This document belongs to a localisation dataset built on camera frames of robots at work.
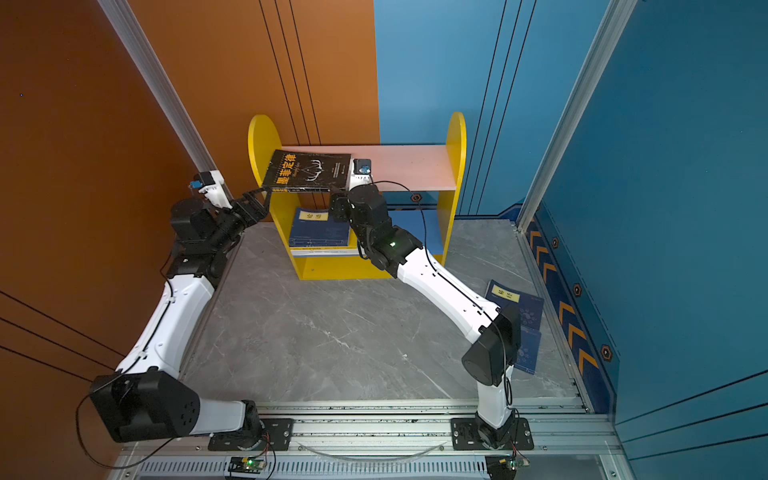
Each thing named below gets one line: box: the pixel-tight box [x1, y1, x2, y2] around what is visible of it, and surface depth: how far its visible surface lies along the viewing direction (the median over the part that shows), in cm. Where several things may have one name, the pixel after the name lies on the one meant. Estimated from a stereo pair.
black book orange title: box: [262, 149, 352, 193], surface depth 76 cm
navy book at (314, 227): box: [289, 207, 351, 247], surface depth 93 cm
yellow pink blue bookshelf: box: [248, 112, 468, 280], surface depth 79 cm
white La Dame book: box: [290, 248, 360, 257], surface depth 93 cm
